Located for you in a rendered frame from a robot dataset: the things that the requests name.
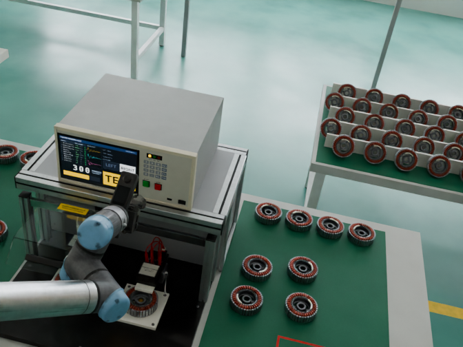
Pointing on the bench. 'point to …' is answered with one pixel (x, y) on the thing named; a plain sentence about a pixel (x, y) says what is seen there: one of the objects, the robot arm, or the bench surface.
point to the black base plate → (192, 289)
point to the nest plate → (151, 321)
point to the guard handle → (43, 261)
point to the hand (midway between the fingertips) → (138, 195)
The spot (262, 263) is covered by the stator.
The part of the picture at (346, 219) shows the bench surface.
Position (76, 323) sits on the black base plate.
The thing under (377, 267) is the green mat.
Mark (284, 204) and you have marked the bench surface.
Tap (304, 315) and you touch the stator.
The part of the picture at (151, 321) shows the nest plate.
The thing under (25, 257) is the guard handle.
